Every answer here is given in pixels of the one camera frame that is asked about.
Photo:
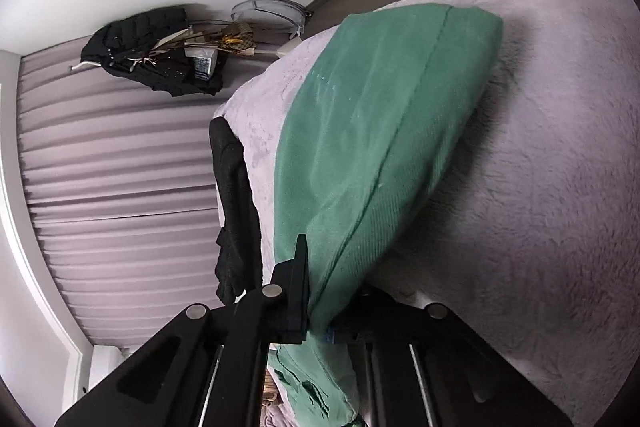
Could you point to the black clothes on rack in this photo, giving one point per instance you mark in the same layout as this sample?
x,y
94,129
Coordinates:
x,y
145,32

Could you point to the patterned brown bag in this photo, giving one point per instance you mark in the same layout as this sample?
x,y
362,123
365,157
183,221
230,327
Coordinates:
x,y
239,38

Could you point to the lilac fleece blanket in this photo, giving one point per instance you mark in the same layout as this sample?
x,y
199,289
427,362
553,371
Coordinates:
x,y
525,207

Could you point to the green pants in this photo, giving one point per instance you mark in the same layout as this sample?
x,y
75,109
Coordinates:
x,y
360,132

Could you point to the grey round fan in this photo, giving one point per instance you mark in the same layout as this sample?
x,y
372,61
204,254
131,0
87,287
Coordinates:
x,y
270,9

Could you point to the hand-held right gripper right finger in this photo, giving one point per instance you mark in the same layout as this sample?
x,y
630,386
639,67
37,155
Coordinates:
x,y
350,331

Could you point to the black garment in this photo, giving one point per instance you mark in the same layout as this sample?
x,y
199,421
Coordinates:
x,y
235,207

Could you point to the grey pleated curtain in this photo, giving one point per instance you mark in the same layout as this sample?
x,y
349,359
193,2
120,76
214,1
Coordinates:
x,y
125,187

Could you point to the blue and white box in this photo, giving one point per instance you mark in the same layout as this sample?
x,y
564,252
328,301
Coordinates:
x,y
202,63

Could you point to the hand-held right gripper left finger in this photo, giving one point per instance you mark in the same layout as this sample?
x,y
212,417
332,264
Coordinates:
x,y
292,302

